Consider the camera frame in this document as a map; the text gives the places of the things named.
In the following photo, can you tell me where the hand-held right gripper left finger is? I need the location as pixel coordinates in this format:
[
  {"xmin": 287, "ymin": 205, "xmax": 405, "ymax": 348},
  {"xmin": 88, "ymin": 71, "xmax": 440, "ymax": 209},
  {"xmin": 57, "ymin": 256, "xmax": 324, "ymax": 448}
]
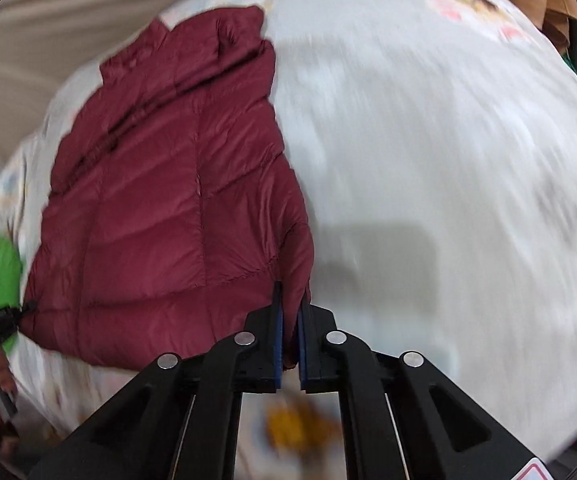
[{"xmin": 27, "ymin": 281, "xmax": 285, "ymax": 480}]

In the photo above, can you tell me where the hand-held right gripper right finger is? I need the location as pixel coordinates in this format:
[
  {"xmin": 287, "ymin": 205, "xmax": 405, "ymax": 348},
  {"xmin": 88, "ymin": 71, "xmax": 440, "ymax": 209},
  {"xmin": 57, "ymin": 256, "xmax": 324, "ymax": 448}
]
[{"xmin": 297, "ymin": 299, "xmax": 555, "ymax": 480}]

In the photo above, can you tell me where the maroon puffer jacket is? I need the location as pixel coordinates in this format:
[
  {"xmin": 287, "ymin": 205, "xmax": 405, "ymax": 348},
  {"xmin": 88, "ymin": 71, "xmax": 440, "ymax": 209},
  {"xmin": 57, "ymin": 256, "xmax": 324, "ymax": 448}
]
[{"xmin": 18, "ymin": 5, "xmax": 315, "ymax": 372}]

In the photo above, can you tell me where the floral grey blanket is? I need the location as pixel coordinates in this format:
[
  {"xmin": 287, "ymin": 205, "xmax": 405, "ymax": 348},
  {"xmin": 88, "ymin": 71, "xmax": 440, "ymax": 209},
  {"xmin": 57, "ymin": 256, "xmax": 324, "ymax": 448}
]
[{"xmin": 0, "ymin": 0, "xmax": 577, "ymax": 480}]

